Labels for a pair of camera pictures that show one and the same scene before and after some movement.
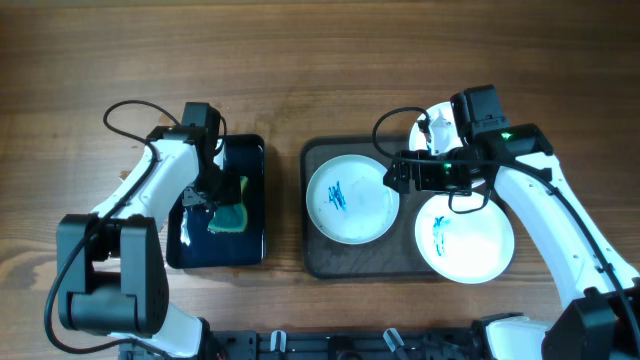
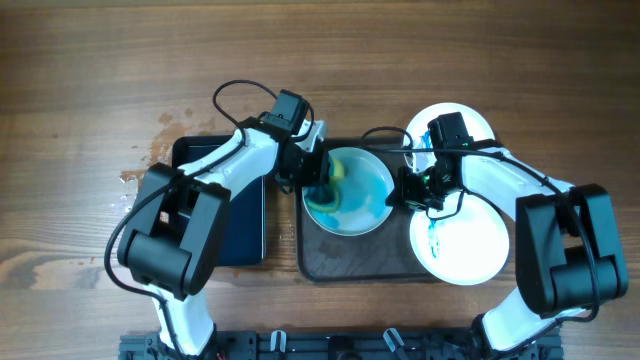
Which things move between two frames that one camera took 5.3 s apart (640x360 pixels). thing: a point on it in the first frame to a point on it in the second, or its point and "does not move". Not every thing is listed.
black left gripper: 229,195 to 317,173
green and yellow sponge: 231,218 to 332,204
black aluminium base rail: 301,344 does not move
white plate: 464,247 does not move
